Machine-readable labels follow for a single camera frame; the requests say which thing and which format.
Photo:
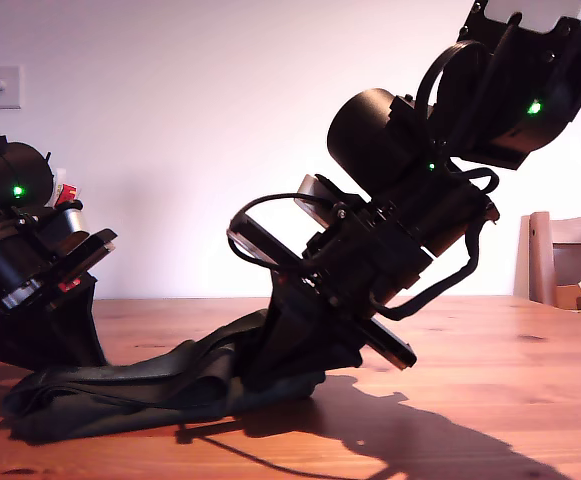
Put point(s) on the brown cardboard box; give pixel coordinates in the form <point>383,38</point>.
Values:
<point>565,296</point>

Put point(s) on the olive green underwear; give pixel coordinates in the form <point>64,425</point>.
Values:
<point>145,390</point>

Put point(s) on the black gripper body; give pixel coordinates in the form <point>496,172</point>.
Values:
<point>365,260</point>
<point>15,275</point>

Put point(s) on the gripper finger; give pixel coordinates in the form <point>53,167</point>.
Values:
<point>35,340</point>
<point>87,330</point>
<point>320,350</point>
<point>280,330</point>

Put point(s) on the white plastic utensil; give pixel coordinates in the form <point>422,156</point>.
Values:
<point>60,177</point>

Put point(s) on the wooden chair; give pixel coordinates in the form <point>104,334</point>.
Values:
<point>540,250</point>

